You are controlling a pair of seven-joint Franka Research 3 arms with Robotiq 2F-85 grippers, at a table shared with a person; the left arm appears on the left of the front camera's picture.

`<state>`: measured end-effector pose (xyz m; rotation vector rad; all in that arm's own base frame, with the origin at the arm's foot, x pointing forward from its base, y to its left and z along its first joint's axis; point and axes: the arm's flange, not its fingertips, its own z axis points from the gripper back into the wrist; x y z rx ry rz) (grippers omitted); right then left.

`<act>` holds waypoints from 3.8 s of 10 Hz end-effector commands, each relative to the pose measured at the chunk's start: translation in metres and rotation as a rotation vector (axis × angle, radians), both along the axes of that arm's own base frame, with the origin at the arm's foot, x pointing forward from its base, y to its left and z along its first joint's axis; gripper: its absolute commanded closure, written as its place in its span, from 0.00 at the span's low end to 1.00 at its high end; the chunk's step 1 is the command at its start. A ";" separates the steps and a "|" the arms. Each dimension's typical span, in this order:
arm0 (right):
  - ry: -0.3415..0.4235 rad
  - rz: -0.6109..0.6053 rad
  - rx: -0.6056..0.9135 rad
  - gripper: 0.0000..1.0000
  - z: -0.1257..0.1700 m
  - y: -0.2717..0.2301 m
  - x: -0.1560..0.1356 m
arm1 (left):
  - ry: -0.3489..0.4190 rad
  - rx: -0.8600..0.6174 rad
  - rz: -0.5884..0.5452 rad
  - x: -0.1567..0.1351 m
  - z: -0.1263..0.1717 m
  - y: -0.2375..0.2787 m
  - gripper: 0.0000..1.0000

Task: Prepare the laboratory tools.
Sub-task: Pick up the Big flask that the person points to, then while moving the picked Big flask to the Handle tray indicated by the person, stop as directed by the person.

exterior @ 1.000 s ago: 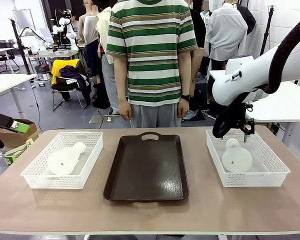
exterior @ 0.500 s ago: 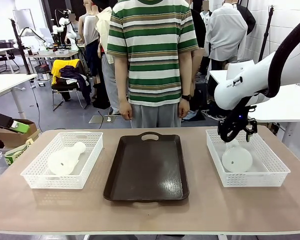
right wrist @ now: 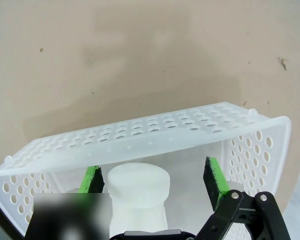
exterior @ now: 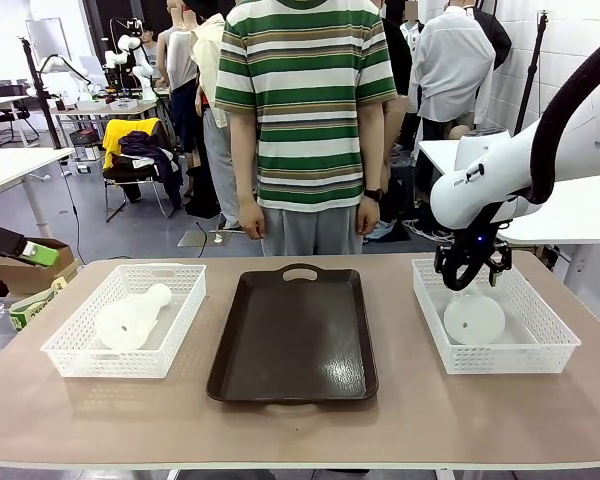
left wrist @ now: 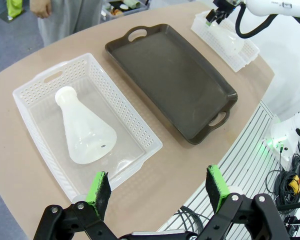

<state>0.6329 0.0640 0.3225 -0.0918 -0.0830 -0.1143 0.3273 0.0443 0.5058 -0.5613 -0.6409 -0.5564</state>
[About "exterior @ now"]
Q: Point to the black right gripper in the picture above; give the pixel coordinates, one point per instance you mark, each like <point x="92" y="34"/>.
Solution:
<point x="475" y="232"/>

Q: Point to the white table behind arm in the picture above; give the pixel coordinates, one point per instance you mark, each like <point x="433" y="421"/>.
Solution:
<point x="580" y="210"/>

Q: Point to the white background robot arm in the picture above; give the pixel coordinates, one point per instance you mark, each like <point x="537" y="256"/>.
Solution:
<point x="130" y="55"/>

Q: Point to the person's right forearm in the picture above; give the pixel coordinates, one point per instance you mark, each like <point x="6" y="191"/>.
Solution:
<point x="243" y="160"/>

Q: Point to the person's left forearm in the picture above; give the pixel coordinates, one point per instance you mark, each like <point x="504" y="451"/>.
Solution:
<point x="372" y="150"/>

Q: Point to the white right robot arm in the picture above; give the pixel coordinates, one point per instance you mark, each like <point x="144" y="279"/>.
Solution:
<point x="570" y="150"/>

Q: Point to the person's left hand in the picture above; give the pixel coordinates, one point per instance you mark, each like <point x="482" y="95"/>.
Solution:
<point x="367" y="217"/>

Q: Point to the person's right hand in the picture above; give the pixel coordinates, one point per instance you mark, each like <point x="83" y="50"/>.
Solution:
<point x="252" y="220"/>

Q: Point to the brown cardboard box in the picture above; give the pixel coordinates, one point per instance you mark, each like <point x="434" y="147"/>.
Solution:
<point x="35" y="275"/>

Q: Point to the green and white carton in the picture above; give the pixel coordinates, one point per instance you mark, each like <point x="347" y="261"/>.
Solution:
<point x="32" y="307"/>

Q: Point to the white side table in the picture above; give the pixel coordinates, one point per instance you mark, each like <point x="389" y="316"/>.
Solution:
<point x="10" y="167"/>

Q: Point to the white perforated plastic basket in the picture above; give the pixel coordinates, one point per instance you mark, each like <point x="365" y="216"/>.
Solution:
<point x="505" y="359"/>
<point x="80" y="359"/>

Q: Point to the black wristwatch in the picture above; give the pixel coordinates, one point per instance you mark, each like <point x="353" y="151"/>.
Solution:
<point x="373" y="194"/>

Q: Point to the black office chair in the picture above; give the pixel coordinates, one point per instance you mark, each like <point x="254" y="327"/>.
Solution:
<point x="10" y="120"/>

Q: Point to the red and black toolbox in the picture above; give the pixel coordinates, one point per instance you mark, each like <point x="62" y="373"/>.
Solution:
<point x="87" y="140"/>

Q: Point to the black metal chair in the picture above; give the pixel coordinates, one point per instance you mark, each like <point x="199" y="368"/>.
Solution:
<point x="130" y="177"/>

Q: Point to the white conical flask with dot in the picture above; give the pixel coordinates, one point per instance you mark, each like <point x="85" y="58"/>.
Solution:
<point x="125" y="325"/>

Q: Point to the yellow garment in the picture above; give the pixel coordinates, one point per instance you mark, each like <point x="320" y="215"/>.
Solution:
<point x="112" y="135"/>

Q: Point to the black light stand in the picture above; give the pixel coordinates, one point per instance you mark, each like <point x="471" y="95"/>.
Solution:
<point x="42" y="95"/>

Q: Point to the grey trousers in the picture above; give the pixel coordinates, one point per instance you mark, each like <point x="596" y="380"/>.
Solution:
<point x="310" y="232"/>

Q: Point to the dark purple garment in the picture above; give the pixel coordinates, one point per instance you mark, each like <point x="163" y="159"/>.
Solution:
<point x="155" y="150"/>

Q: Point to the black tripod stand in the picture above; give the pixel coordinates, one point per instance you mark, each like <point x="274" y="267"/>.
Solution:
<point x="532" y="70"/>

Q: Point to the green striped T-shirt torso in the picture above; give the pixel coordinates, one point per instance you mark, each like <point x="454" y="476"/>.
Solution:
<point x="305" y="100"/>

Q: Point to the mannequin in tank top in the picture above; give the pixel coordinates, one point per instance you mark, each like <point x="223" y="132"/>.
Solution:
<point x="180" y="55"/>

